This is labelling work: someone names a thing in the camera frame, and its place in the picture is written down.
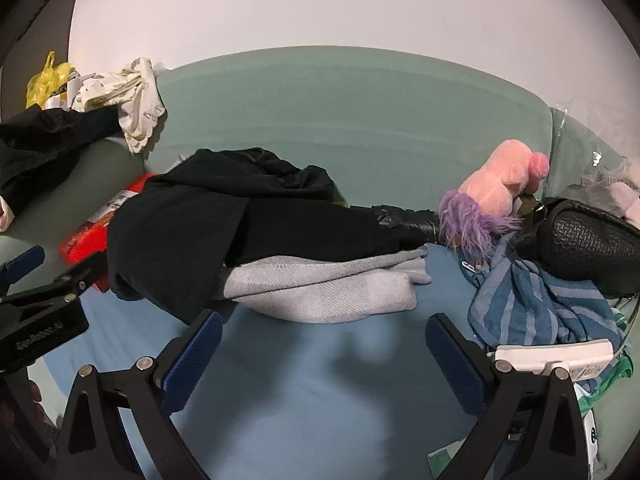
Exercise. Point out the light grey sweater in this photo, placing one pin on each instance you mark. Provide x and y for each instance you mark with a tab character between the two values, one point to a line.
325	290

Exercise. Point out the yellow plastic bag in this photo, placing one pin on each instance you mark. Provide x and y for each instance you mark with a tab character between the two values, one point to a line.
47	80

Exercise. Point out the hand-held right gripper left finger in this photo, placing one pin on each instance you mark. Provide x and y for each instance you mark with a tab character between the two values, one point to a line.
192	360

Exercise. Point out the red cardboard box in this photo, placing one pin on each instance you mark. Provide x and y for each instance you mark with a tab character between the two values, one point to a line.
87	240

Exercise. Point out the black woven handbag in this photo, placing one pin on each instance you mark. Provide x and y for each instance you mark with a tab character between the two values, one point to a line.
575	245

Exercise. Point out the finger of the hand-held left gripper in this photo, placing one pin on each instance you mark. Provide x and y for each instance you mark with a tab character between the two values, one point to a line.
25	261
65	285

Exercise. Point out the green sofa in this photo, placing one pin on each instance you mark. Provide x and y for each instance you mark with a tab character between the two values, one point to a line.
350	110

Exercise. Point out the dark grey pants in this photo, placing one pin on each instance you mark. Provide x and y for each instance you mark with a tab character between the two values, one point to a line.
190	245

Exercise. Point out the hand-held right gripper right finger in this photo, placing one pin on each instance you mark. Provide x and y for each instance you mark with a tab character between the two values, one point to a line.
455	365

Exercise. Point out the blue sheet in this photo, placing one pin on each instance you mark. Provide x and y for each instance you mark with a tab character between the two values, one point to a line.
310	390

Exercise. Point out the blue striped cloth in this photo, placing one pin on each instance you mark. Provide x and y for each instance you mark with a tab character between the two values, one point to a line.
530	300

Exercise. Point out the white plastic box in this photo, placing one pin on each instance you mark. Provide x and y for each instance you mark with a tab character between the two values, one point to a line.
550	355

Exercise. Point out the white crumpled cloth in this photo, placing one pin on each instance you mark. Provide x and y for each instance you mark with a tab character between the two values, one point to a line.
135	105

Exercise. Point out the black jacket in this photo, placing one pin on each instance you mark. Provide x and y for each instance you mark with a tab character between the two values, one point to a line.
45	145

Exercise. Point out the green and white cloth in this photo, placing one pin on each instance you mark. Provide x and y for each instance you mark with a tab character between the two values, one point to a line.
600	385

